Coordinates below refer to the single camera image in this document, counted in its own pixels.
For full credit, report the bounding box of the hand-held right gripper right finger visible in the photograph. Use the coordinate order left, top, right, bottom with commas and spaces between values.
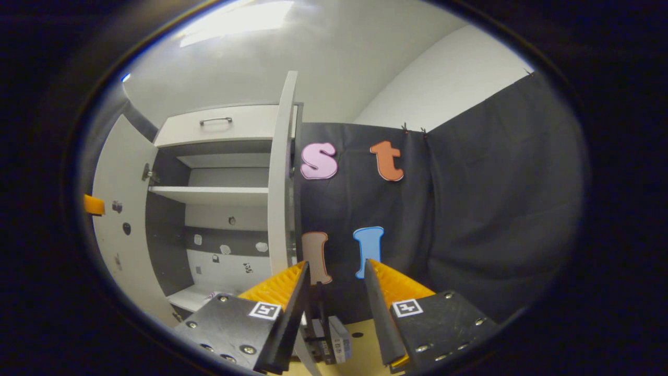
364, 258, 499, 374

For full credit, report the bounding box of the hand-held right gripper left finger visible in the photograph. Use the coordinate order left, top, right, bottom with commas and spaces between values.
174, 261, 312, 375

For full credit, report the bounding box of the white cabinet door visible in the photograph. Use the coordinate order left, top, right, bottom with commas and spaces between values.
267, 70, 324, 376
91, 114, 183, 327

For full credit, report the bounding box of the white shoe cabinet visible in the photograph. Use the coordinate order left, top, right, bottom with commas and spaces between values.
144, 103, 303, 314

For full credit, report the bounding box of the white cabinet shelf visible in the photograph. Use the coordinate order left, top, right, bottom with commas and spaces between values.
149, 186, 269, 206
176, 153, 271, 169

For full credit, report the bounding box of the white cabinet drawer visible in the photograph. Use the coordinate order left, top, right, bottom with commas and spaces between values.
154, 104, 298, 148

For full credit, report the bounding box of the black backdrop cloth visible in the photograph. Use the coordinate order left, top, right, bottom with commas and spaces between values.
78, 70, 585, 324

